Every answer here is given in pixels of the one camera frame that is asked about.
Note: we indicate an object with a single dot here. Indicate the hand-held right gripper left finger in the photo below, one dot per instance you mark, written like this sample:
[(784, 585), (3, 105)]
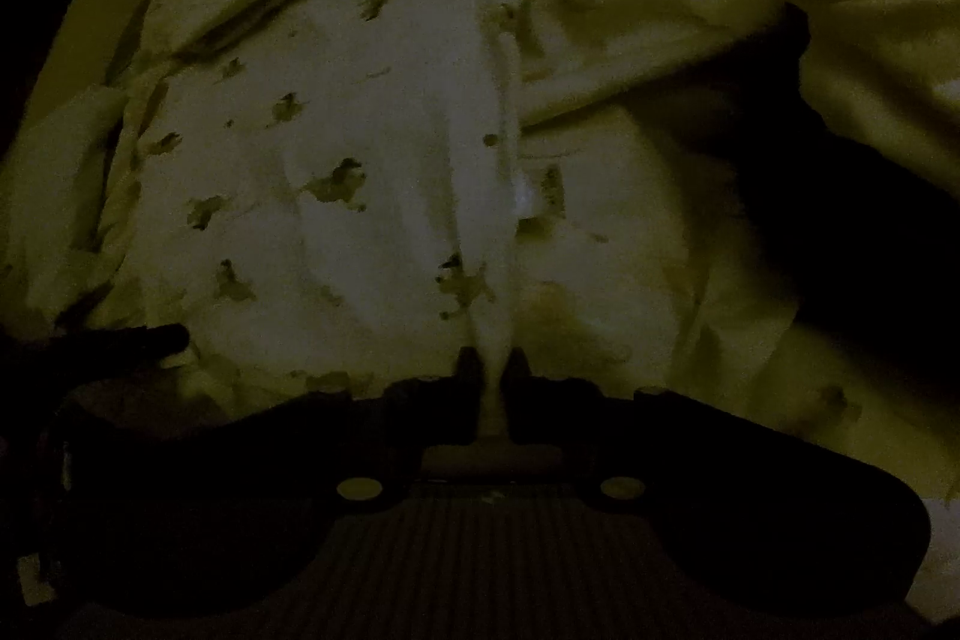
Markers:
[(469, 377)]

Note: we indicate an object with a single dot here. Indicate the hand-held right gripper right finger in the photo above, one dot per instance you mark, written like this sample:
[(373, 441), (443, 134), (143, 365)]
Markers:
[(519, 385)]

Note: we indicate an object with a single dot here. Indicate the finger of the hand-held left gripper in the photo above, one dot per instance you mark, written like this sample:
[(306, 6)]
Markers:
[(135, 347)]

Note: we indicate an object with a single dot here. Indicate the white printed small pants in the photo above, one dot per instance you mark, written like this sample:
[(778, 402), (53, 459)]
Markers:
[(375, 160)]

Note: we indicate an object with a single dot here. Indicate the pale bed sheet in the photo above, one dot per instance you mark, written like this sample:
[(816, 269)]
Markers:
[(82, 33)]

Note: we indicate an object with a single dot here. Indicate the dark cloth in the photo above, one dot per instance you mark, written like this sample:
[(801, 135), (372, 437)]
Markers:
[(840, 250)]

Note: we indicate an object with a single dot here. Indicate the plain white cloth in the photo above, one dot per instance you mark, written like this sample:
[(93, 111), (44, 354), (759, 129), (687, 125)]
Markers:
[(892, 100)]

